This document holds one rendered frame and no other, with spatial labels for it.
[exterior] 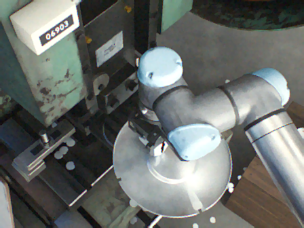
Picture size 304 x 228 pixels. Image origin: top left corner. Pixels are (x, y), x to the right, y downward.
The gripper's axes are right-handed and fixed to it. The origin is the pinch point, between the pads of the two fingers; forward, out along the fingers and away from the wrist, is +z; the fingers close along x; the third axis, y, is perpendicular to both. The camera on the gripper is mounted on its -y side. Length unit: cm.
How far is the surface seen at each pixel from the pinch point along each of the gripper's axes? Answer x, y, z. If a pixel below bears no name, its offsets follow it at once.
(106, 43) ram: 0.6, 15.3, -28.6
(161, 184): 5.3, -5.2, 1.9
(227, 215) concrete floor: -27, -17, 81
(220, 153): -11.3, -9.8, 3.2
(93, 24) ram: 2.8, 15.4, -35.7
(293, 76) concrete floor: -103, 3, 81
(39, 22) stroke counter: 16, 8, -53
